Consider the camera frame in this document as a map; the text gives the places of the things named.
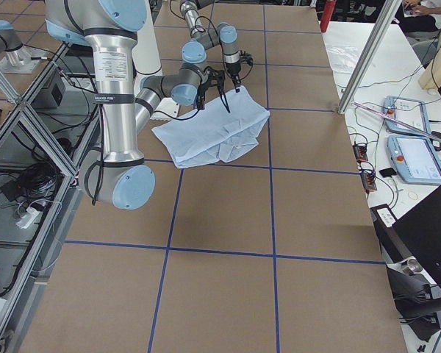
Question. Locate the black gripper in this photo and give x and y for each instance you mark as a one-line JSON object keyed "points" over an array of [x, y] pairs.
{"points": [[234, 70], [202, 93]]}

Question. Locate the clear plastic bag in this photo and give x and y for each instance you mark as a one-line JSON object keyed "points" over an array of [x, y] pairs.
{"points": [[343, 59]]}

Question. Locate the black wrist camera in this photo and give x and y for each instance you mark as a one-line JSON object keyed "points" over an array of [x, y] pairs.
{"points": [[246, 58], [217, 79]]}

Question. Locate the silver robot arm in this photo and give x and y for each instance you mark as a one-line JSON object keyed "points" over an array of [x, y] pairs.
{"points": [[209, 25], [115, 172]]}

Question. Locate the black laptop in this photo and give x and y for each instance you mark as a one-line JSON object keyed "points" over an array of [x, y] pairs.
{"points": [[416, 234]]}

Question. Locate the light blue button shirt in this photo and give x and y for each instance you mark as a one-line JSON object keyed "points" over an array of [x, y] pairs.
{"points": [[215, 133]]}

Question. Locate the grey metal box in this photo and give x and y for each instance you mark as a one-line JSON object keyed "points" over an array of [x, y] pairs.
{"points": [[52, 92]]}

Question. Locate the white power strip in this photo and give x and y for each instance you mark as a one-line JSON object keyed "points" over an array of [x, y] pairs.
{"points": [[31, 216]]}

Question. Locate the seated person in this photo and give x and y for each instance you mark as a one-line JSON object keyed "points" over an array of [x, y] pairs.
{"points": [[419, 16]]}

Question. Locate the red bottle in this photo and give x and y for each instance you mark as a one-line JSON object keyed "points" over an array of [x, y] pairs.
{"points": [[328, 12]]}

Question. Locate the grey aluminium frame post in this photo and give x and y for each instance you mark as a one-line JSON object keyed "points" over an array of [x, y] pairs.
{"points": [[377, 34]]}

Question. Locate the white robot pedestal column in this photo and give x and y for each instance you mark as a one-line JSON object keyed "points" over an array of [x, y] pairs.
{"points": [[146, 60]]}

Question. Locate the lower blue teach pendant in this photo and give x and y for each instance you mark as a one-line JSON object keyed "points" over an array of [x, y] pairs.
{"points": [[414, 159]]}

